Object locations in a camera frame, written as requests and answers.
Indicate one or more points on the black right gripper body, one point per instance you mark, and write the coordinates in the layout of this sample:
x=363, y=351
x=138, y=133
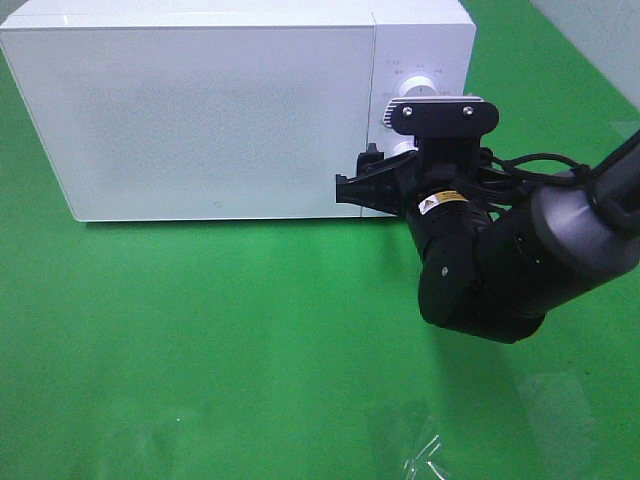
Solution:
x=437, y=167

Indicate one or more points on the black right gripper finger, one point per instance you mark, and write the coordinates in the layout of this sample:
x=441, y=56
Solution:
x=385, y=189
x=373, y=159

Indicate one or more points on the white microwave knob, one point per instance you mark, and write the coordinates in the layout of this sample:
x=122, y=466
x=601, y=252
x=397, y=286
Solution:
x=417, y=86
x=403, y=147

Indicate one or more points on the white microwave door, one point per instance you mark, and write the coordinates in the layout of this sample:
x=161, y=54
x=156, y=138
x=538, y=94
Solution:
x=192, y=124

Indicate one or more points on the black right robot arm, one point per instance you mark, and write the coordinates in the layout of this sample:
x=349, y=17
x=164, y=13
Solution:
x=500, y=247

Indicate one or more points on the white microwave oven body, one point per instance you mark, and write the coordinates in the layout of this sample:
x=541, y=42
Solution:
x=431, y=38

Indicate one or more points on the clear tape patch on table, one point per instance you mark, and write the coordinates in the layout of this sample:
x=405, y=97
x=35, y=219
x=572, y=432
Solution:
x=405, y=442

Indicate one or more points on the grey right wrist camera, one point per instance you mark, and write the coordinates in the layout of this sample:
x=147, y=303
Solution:
x=441, y=116

